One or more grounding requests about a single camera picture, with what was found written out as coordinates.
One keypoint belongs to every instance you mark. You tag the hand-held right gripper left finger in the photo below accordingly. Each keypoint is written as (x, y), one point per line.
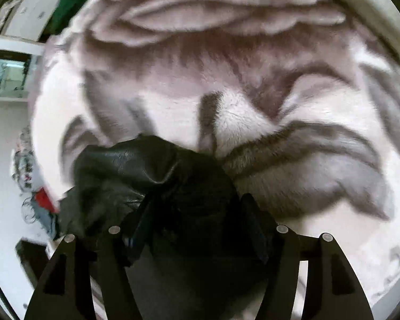
(116, 273)

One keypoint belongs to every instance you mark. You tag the black leather jacket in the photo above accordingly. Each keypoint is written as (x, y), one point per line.
(136, 163)

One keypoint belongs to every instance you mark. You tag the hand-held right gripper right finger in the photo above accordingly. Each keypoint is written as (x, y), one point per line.
(286, 273)

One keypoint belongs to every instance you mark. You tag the white drawer cabinet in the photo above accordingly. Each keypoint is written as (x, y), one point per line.
(33, 10)

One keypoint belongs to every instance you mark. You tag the floral plush blanket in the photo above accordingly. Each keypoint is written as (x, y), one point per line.
(253, 73)

